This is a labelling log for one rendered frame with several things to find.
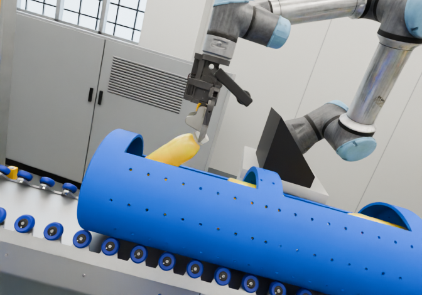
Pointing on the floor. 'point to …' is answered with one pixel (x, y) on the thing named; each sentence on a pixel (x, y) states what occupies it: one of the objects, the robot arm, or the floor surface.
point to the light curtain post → (6, 53)
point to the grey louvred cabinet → (93, 98)
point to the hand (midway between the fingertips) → (203, 135)
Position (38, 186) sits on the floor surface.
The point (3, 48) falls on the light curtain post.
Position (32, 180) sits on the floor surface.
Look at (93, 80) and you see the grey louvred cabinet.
